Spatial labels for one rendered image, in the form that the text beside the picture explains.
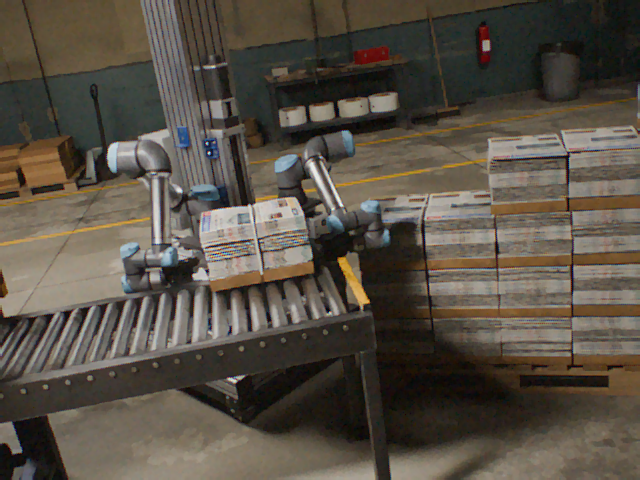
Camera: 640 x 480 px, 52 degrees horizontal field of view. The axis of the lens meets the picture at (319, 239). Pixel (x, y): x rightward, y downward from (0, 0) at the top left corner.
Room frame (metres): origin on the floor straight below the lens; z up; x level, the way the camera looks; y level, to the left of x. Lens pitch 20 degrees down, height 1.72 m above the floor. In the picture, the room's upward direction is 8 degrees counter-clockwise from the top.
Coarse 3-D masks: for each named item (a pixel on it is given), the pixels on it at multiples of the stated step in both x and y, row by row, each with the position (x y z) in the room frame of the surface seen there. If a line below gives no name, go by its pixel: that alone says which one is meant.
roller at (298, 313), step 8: (288, 280) 2.20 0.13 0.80; (288, 288) 2.13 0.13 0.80; (296, 288) 2.13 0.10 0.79; (288, 296) 2.07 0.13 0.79; (296, 296) 2.05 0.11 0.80; (288, 304) 2.03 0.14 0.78; (296, 304) 1.98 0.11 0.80; (296, 312) 1.93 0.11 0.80; (304, 312) 1.93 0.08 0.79; (296, 320) 1.87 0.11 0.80; (304, 320) 1.86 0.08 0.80
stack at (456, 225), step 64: (448, 192) 2.88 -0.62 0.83; (384, 256) 2.61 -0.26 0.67; (448, 256) 2.53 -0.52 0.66; (512, 256) 2.46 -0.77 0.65; (384, 320) 2.62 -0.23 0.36; (448, 320) 2.53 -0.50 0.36; (512, 320) 2.46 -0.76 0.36; (576, 320) 2.39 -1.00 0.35; (384, 384) 2.63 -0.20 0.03; (512, 384) 2.46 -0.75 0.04
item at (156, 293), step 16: (336, 256) 2.36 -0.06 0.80; (336, 272) 2.32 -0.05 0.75; (160, 288) 2.30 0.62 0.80; (176, 288) 2.28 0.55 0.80; (192, 288) 2.26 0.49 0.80; (208, 288) 2.27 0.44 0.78; (320, 288) 2.31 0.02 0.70; (80, 304) 2.26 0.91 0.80; (96, 304) 2.23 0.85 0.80; (176, 304) 2.26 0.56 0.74; (192, 304) 2.26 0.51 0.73; (208, 304) 2.27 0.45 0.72; (0, 320) 2.21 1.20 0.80; (16, 320) 2.20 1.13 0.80; (32, 320) 2.20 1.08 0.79
